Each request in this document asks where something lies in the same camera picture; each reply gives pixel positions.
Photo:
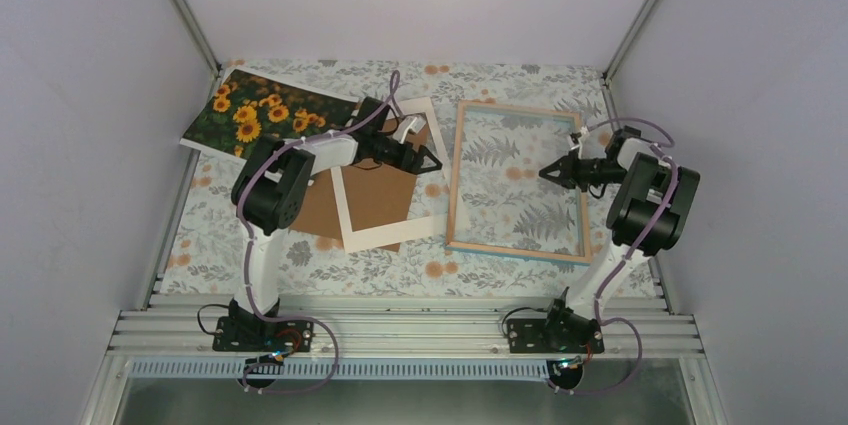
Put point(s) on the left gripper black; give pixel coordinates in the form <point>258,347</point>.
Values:
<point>409,165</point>

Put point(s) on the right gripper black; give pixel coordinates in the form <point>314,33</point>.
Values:
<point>569,177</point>

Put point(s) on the wooden picture frame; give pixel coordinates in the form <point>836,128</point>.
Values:
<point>499,202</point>

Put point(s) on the brown backing board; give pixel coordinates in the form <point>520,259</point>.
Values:
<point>375,195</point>

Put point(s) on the white mat board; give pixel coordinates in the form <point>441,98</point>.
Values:
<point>428,214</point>

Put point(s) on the sunflower photo print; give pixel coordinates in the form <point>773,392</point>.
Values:
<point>247,106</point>

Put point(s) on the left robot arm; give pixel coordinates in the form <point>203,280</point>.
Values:
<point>272,186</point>

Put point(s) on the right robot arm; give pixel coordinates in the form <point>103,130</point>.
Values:
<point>647,215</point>

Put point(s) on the floral table mat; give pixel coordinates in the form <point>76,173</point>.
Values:
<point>207,253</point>

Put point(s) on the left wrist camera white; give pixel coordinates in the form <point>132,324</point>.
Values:
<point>410,125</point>

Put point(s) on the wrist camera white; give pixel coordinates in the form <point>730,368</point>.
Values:
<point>579,138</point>
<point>410,125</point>

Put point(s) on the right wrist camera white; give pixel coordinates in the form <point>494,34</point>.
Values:
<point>579,138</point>

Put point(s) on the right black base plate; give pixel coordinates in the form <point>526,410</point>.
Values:
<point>561,336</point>

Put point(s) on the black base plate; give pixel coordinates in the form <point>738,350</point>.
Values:
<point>561,336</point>
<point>253,335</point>

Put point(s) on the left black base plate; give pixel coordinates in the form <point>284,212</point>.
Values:
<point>253,335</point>

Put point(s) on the aluminium mounting rail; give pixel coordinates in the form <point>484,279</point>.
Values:
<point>392,327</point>

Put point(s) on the slotted cable duct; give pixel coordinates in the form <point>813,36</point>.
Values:
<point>347,369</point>

